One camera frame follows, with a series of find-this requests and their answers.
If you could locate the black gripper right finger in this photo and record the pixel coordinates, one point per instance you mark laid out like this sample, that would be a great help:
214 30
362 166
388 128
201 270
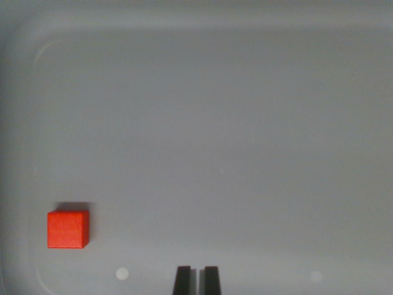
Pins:
212 281

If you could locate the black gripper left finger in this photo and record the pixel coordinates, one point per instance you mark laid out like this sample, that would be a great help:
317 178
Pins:
183 281

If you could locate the red wooden block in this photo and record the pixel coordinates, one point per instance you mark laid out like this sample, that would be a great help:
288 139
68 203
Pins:
67 229

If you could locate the white plastic tray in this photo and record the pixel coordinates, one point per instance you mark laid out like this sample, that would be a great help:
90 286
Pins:
196 138

